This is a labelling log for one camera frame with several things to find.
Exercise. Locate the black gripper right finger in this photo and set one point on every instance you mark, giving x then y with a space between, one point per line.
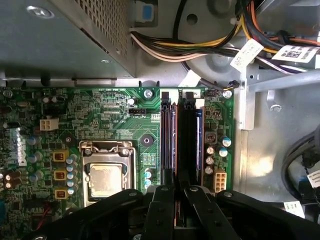
215 220

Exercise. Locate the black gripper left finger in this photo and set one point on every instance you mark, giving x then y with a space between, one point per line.
160 215

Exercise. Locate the black RAM stick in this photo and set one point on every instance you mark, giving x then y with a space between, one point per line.
187 140

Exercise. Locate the blue top capacitor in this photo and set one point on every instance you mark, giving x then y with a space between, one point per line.
148 182
226 141
148 173
222 151

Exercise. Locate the white eight pin connector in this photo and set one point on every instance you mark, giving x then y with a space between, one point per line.
220 180

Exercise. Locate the silver top capacitor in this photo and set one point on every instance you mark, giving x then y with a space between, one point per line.
209 160
208 170
131 101
210 150

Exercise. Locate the silver CPU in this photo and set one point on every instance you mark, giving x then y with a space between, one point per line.
106 180

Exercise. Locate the metal socket cover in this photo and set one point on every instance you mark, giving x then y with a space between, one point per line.
107 158

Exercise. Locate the yellow inductor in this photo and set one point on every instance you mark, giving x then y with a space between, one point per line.
60 194
60 156
60 175

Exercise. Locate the black fan header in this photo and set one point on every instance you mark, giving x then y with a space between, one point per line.
136 111

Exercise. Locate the green motherboard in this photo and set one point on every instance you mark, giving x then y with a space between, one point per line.
112 117

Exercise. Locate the silver motherboard screw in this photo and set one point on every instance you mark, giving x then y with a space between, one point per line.
227 94
148 93

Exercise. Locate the white four pin connector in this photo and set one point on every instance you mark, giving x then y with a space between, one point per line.
48 124

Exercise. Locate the blue plastic tab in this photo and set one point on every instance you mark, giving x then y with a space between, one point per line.
147 13

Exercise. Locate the grey power supply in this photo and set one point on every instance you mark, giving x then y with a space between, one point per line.
50 37

